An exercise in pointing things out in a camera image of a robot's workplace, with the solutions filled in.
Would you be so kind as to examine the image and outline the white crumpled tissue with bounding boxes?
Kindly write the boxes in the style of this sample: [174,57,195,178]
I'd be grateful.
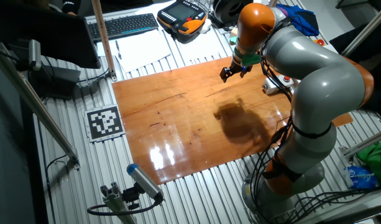
[198,17,213,35]

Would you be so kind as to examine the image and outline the glossy wooden board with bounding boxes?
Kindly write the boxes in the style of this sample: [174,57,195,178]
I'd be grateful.
[111,55,354,186]

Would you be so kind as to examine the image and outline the orange black teach pendant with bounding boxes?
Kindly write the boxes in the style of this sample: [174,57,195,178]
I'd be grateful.
[156,0,208,45]

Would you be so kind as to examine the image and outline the white paper sheets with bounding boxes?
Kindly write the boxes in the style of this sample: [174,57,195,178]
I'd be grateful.
[96,28,173,74]
[176,27,235,62]

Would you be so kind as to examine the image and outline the dark pen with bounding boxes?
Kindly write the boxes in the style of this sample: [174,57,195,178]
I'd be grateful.
[115,39,123,61]

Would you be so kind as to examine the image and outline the black round spool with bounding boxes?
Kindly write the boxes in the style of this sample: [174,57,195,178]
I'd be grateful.
[212,0,255,27]

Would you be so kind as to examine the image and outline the black white fiducial marker plate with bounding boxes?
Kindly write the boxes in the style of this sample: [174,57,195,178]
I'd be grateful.
[84,103,127,144]

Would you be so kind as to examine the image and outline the upright wooden post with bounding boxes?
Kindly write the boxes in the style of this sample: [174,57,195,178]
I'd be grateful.
[91,0,118,83]

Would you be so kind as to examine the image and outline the grey aluminium camera mount profile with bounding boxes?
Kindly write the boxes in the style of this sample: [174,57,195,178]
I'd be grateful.
[99,182,138,224]

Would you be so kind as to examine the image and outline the black camera cable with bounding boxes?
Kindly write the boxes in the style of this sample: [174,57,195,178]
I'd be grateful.
[86,198,162,217]

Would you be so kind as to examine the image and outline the white button box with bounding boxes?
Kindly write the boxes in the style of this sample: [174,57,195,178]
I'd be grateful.
[261,74,296,96]

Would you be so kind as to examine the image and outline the blue plastic bag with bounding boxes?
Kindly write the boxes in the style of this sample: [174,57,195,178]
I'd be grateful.
[344,164,379,190]

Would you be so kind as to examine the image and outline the black computer keyboard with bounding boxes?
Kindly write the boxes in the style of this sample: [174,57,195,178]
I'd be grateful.
[86,12,160,42]

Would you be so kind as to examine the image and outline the black computer monitor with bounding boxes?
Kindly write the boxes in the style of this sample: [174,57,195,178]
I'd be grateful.
[0,0,102,70]

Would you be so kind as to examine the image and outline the green cloth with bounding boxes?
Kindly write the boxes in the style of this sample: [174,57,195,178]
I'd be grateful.
[356,141,381,185]

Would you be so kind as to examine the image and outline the black box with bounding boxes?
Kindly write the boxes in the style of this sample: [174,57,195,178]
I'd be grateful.
[27,63,83,101]

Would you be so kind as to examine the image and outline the silver camera with blue end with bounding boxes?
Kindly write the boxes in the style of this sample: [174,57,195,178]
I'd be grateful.
[126,163,165,202]

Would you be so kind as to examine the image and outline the blue cloth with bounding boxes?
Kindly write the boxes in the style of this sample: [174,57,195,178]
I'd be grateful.
[275,2,320,37]

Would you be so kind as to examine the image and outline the long diagonal aluminium strut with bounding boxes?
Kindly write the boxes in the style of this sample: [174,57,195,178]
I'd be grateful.
[0,42,81,170]

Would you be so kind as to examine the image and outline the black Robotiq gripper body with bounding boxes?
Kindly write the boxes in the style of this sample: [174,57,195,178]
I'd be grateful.
[228,60,254,75]

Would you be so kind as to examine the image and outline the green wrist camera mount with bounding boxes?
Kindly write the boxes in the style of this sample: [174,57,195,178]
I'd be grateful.
[232,46,262,68]

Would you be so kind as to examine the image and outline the aluminium frame strut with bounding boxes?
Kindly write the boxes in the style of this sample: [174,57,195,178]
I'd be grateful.
[341,126,381,159]
[340,1,381,58]

